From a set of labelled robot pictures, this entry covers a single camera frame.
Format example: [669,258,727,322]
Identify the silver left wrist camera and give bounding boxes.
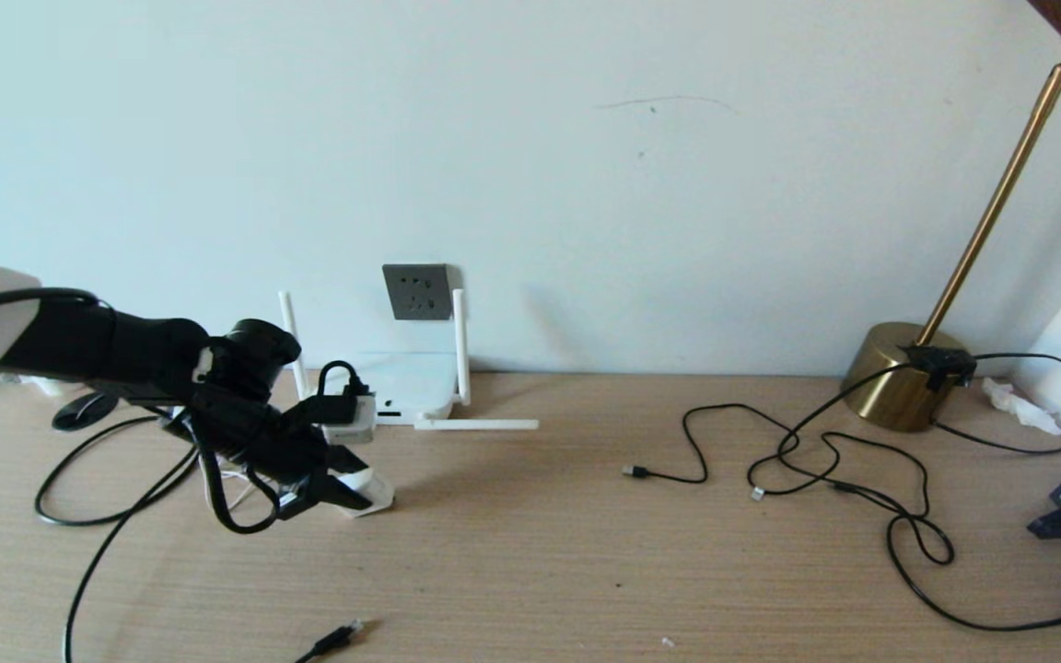
[321,394,377,445]

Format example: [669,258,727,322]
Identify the brass desk lamp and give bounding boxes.
[841,0,1061,434]

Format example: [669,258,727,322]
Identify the black ethernet cable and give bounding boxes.
[35,413,367,663]

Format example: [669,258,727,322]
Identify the crumpled white tissue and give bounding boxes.
[980,378,1061,436]

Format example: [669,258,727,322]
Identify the black left wrist camera cable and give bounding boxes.
[192,361,375,535]

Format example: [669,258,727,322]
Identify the white router with antennas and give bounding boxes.
[277,290,541,432]

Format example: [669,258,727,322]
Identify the black cable with white tip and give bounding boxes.
[747,364,918,501]

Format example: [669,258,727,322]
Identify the black oval desk grommet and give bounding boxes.
[53,391,119,432]

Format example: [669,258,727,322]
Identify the thin black USB cable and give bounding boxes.
[624,403,955,564]

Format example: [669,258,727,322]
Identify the grey wall socket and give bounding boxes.
[382,264,451,320]

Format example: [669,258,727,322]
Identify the black lamp cord switch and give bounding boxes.
[904,345,975,391]

